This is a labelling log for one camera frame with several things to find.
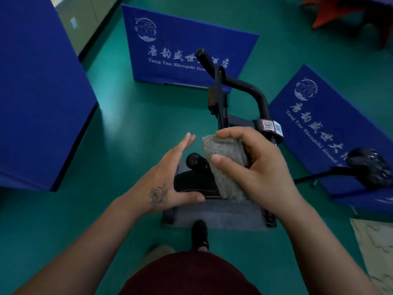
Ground person's right hand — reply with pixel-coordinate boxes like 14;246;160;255
211;126;305;217

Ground person's right forearm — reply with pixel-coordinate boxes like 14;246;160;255
276;196;382;295

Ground black shoe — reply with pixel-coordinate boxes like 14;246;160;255
191;220;210;252

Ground red chair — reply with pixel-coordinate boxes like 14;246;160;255
300;0;393;48

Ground maroon shorts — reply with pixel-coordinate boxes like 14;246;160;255
118;251;262;295

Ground white patterned mat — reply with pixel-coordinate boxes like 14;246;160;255
350;218;393;295

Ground grey scouring cloth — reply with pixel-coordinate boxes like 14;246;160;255
202;134;251;202

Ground person's left hand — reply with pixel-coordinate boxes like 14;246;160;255
118;132;206;217

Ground grey cabinet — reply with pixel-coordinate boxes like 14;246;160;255
53;0;121;56

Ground blue printed flat panel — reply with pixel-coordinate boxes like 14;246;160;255
268;64;393;194

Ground blue printed standing panel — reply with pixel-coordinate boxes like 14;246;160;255
121;3;260;93

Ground black round-headed device on rod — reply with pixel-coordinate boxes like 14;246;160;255
294;147;393;190

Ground person's left forearm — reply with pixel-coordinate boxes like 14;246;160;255
12;196;145;295

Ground black handlebar machine grey base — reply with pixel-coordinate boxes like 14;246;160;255
162;48;285;233

